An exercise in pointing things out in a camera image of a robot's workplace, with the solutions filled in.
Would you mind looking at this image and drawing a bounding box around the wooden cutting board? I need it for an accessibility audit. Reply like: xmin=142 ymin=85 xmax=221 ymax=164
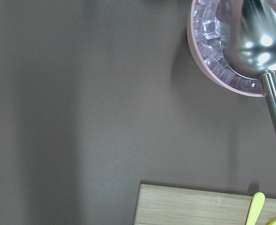
xmin=132 ymin=183 xmax=276 ymax=225

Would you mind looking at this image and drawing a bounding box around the yellow plastic knife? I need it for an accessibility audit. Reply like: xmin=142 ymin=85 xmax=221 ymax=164
xmin=245 ymin=192 xmax=265 ymax=225

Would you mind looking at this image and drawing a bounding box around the pink bowl with ice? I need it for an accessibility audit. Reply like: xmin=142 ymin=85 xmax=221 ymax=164
xmin=187 ymin=0 xmax=264 ymax=97

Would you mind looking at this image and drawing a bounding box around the metal ice scoop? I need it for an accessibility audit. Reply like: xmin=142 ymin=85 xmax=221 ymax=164
xmin=220 ymin=0 xmax=276 ymax=134

